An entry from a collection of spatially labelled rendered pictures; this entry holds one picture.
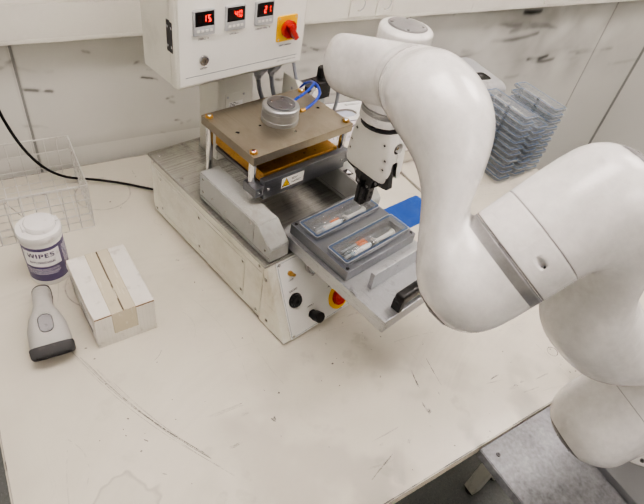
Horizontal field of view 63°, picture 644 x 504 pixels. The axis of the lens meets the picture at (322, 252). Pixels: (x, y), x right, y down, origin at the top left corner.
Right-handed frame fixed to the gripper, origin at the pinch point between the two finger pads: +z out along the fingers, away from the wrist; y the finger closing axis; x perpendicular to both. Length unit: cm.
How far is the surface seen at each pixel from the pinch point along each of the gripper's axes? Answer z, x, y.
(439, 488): 109, -30, -38
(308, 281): 23.2, 7.5, 2.9
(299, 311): 28.3, 11.3, 0.4
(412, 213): 34, -44, 14
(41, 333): 27, 56, 23
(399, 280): 11.9, 0.4, -13.9
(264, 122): -2.3, 4.5, 26.2
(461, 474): 109, -40, -40
